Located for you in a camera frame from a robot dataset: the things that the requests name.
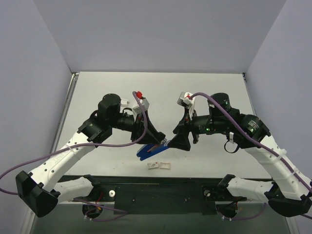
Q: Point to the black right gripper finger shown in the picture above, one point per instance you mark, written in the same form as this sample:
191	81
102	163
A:
183	127
180	141

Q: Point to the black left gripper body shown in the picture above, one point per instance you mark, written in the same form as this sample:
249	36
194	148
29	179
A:
137	127

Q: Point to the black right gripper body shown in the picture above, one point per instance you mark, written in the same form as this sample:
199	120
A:
189	127

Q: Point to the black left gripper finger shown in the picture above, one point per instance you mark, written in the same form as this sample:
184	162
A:
159	136
147	139

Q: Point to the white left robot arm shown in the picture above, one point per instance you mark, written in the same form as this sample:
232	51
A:
40	188

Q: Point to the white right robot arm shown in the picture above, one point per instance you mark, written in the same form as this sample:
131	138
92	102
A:
290	191

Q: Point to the staple box lid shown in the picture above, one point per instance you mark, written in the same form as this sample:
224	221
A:
153	165

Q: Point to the staple box tray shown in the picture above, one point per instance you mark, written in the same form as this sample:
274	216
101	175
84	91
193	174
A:
165	165

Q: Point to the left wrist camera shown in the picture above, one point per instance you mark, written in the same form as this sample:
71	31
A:
136	109

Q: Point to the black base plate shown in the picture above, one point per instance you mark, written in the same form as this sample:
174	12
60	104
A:
159	195

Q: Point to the aluminium frame rail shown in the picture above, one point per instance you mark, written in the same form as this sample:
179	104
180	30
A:
30	215

